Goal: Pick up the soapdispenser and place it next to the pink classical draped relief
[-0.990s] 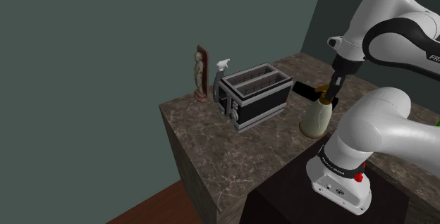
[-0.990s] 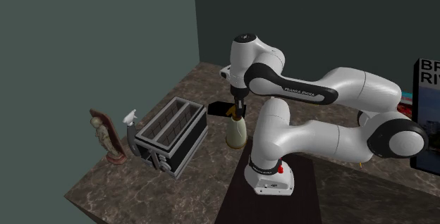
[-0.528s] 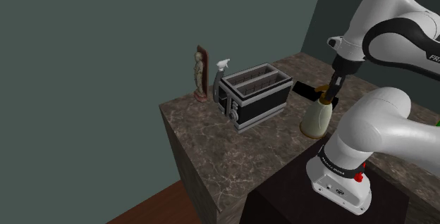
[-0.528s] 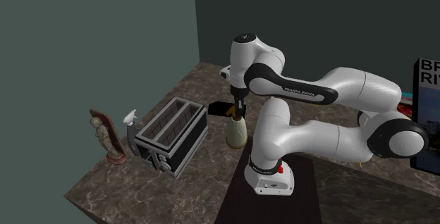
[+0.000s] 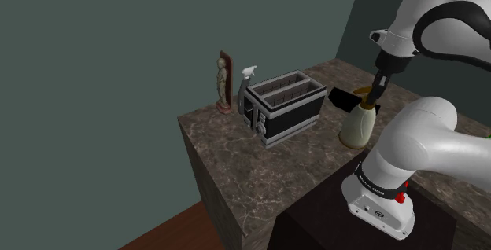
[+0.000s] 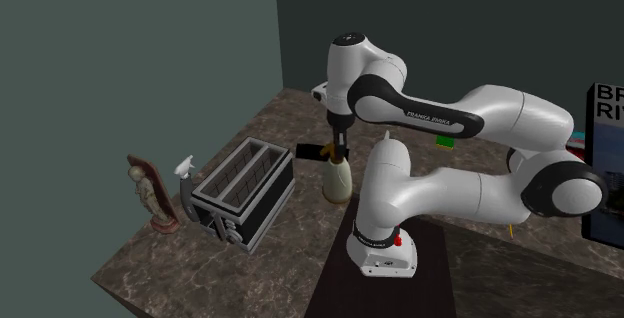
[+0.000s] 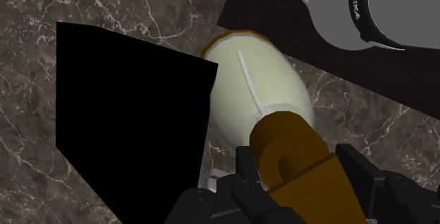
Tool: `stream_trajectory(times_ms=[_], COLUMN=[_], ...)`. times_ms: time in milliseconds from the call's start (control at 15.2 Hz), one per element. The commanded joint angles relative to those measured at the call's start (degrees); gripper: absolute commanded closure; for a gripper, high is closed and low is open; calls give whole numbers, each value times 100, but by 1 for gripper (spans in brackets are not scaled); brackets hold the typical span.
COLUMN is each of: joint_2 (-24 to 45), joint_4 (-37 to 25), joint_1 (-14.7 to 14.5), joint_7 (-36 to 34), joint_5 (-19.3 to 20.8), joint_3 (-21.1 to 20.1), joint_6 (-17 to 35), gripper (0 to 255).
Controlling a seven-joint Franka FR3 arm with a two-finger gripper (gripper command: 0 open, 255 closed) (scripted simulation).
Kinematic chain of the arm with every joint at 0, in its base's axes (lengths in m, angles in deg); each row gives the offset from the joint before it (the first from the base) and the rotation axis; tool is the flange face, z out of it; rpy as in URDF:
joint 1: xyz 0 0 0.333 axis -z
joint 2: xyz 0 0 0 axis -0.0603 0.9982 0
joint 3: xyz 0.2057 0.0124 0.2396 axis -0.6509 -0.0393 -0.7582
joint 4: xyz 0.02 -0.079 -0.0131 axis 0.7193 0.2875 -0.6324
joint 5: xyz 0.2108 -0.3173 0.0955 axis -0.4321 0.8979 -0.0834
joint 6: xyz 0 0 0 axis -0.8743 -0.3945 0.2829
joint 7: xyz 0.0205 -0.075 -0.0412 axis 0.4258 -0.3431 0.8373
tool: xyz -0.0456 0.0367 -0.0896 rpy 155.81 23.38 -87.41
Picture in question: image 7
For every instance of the cream bottle with brown pump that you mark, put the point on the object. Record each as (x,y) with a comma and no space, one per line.
(271,82)

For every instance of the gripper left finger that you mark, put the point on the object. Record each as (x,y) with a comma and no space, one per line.
(240,202)

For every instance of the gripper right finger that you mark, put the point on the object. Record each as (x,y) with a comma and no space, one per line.
(395,195)

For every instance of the black box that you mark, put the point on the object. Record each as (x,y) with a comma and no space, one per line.
(130,120)

